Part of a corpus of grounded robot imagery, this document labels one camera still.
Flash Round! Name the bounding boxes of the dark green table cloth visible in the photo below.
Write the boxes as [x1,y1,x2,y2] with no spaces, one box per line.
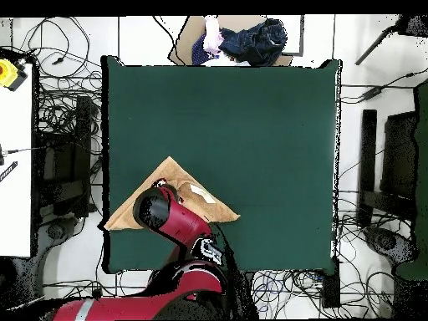
[100,55,342,275]

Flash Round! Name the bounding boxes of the brown cardboard box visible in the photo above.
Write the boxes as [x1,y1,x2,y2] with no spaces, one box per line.
[167,14,293,67]

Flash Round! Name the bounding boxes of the yellow emergency stop button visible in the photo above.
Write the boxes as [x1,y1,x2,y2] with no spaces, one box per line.
[0,58,28,92]

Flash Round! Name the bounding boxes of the black equipment stand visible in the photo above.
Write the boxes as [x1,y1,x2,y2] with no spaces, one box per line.
[33,94,101,218]

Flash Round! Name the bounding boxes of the black power brick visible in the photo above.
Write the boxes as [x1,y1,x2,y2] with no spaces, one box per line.
[360,87,384,101]

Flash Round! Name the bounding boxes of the purple dotted cloth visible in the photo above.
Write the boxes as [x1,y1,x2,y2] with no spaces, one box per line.
[191,33,220,66]

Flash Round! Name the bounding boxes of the pink cloth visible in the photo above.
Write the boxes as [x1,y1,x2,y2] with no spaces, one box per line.
[202,15,224,56]

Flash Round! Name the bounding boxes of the black power strip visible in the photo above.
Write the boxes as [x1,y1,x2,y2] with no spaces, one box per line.
[322,258,341,308]

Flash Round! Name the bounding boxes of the black tripod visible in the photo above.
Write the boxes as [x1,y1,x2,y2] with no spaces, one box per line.
[354,14,428,66]

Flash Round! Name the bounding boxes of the orange terry towel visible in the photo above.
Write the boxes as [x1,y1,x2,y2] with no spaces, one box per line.
[103,155,242,232]

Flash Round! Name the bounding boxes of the black cable tangle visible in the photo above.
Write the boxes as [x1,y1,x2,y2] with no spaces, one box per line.
[13,16,103,135]
[250,196,415,318]

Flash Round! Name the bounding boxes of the dark round device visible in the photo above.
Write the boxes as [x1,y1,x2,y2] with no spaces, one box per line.
[365,227,417,265]

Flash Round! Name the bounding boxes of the white table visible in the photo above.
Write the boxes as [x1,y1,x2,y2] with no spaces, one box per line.
[0,63,34,258]

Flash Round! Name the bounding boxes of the dark blue jeans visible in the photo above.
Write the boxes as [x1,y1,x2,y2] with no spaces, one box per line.
[218,18,288,67]

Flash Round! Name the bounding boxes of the black monitor stand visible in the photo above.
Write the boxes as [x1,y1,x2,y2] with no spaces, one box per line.
[357,108,419,228]

